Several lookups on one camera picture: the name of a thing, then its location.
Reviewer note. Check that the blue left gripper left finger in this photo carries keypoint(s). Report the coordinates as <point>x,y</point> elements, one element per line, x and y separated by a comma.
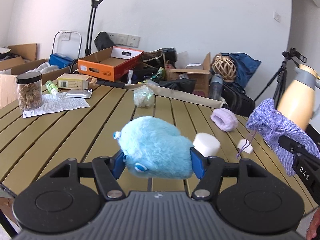
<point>117,165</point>

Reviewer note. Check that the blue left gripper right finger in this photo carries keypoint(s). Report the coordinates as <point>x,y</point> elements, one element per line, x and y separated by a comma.
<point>199,163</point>

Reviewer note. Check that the light blue plush toy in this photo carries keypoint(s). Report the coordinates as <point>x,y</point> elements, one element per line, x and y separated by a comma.
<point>154,148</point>

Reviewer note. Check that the lavender fuzzy sock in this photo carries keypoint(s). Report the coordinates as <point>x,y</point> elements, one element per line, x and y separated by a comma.
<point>224,119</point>

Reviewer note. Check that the purple drawstring pouch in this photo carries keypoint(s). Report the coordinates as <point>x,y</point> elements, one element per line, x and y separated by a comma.
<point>271,124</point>

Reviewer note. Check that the right hand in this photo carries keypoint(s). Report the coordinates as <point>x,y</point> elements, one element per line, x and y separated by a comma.
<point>314,225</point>

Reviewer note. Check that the cream thermos jug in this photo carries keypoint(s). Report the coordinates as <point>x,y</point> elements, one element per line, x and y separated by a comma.
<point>298,100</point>

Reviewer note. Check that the black suitcase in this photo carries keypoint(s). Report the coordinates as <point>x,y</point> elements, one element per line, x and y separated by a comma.
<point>238,102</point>

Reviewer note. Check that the crumpled clear plastic wrap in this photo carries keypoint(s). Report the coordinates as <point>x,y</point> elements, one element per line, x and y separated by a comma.
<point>143,96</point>

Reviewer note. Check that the brown cardboard box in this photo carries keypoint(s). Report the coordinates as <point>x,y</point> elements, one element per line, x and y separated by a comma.
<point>201,76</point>

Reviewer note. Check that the silver foil pack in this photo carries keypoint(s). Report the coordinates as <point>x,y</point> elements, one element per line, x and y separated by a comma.
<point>74,93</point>

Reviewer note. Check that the grey water bottle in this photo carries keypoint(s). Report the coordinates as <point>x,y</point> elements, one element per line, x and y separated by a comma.
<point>216,86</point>

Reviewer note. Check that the printed paper leaflet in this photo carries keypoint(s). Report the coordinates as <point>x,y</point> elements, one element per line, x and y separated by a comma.
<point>51,104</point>

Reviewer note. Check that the yellow medicine box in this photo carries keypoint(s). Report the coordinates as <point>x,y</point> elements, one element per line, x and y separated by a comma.
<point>75,81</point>

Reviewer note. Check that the wicker rattan ball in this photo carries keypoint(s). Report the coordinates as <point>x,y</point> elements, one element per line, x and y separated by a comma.
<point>225,66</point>

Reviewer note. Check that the small green bottle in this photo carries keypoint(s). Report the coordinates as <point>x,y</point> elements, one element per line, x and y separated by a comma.
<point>52,89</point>

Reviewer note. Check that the orange cardboard tray box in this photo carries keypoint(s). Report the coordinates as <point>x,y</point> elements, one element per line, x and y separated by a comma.
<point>111,63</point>

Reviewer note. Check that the dark blue cloth bag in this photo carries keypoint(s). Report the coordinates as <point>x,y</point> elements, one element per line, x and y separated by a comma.
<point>245,68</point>

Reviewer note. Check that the jar of brown snacks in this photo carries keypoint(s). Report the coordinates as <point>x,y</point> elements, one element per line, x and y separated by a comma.
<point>29,90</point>

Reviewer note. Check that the blue storage box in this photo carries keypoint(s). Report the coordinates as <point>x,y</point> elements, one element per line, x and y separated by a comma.
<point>57,59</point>

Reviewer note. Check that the black camera tripod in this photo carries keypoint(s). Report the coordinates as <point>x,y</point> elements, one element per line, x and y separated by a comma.
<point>281,75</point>

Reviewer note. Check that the wall power sockets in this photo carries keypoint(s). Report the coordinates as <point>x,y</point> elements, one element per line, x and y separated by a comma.
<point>124,39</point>

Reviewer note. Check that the chrome metal frame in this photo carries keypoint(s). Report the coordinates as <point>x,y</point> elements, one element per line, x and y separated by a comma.
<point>67,43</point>

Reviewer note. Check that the black trolley handle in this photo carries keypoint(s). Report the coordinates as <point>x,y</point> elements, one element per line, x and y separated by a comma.
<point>94,6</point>

